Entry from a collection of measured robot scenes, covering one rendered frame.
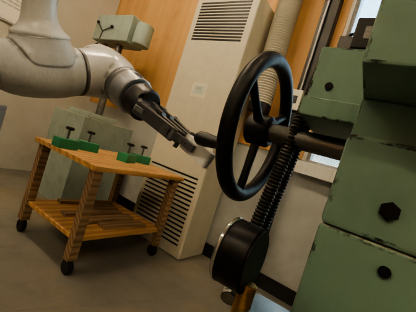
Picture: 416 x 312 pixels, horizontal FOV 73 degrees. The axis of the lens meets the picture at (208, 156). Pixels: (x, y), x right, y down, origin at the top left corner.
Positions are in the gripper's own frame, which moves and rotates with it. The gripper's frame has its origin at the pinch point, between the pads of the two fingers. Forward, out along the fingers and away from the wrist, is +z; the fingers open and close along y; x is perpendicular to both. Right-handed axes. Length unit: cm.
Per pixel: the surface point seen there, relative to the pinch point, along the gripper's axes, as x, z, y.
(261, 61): -18.7, 2.2, -2.8
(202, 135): -3.5, 1.3, -3.7
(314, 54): -65, -48, 131
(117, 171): 45, -60, 50
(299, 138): -12.3, 12.2, 5.9
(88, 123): 62, -147, 90
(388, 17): -22.0, 19.4, -20.7
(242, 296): 2.4, 23.7, -19.2
